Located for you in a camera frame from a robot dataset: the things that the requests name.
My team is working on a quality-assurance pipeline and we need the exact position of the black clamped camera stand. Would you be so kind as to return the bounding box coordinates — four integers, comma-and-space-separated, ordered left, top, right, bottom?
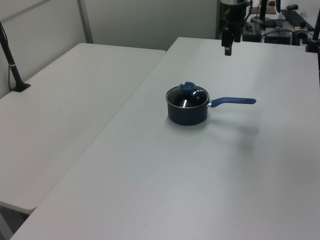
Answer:
304, 0, 320, 54

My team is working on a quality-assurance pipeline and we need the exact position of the dark saucepan with blue handle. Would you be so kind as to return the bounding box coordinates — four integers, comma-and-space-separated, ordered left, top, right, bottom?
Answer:
165, 86, 257, 127

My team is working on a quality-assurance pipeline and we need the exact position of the glass lid with blue knob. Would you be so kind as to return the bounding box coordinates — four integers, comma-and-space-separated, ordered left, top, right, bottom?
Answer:
165, 80, 210, 110

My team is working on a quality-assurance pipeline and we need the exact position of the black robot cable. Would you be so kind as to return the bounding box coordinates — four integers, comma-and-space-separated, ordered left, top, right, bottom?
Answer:
244, 0, 254, 23

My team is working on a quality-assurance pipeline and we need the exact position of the black camera stand pole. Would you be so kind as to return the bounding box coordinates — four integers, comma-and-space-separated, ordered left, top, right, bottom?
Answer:
0, 20, 32, 94

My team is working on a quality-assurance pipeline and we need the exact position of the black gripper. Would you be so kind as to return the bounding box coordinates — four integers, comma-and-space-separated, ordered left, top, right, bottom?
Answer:
221, 3, 247, 57

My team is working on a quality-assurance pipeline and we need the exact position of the black monitor stand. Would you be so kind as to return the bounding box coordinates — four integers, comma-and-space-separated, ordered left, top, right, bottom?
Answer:
250, 0, 276, 29

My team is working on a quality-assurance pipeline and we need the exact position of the black electronics box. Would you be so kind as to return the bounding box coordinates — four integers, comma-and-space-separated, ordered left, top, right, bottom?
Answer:
264, 29, 294, 46

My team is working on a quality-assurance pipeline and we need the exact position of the black keyboard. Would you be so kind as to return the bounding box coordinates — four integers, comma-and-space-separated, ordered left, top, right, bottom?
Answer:
280, 9, 316, 29

